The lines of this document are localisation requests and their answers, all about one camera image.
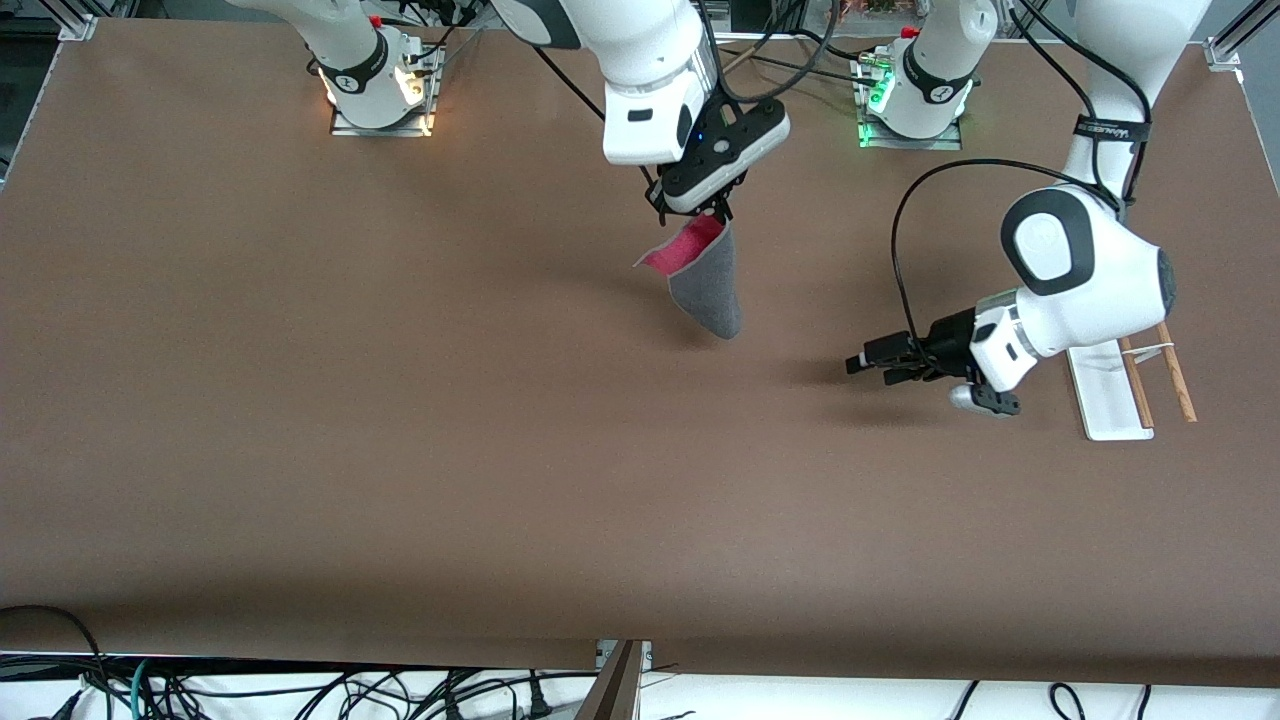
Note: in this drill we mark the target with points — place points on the orange red background object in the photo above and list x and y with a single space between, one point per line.
865 10

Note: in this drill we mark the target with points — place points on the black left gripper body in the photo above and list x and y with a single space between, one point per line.
948 340

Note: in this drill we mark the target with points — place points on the grey cloth towel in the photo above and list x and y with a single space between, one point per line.
705 290

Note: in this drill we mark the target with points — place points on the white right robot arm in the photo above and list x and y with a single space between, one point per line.
640 40

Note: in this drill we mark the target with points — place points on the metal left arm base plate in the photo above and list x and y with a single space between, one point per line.
910 143

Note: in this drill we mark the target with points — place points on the brown table cover sheet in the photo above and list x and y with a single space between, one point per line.
400 450

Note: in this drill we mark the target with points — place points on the aluminium frame corner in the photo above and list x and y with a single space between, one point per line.
1225 50
75 20

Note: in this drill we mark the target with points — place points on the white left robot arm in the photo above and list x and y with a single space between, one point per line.
1090 270

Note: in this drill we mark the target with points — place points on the small metal bracket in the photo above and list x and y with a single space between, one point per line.
645 655

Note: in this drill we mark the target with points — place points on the white rack with wooden bars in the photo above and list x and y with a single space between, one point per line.
1105 400

